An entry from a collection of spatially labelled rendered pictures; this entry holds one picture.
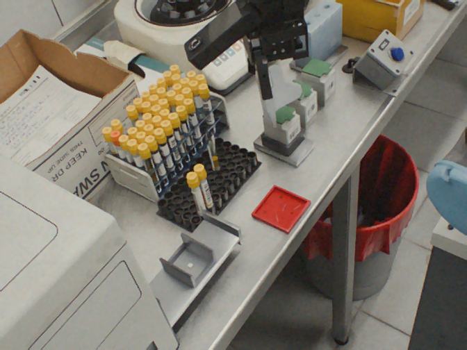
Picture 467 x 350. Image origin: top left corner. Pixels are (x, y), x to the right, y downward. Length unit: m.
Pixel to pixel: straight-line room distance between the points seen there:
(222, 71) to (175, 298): 0.47
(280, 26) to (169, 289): 0.39
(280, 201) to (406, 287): 0.99
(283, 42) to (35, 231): 0.42
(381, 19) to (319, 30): 0.13
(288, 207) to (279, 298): 0.93
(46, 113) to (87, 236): 0.56
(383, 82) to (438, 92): 1.37
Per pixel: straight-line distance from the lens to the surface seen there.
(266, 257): 0.84
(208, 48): 0.77
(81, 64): 1.05
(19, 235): 0.57
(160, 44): 1.07
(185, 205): 0.89
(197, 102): 0.96
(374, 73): 1.05
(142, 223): 0.91
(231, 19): 0.77
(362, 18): 1.15
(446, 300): 1.00
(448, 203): 0.66
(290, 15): 0.78
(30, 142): 1.03
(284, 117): 0.91
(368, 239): 1.43
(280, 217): 0.87
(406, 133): 2.23
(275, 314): 1.77
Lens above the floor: 1.58
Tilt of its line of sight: 50 degrees down
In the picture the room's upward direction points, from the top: 12 degrees counter-clockwise
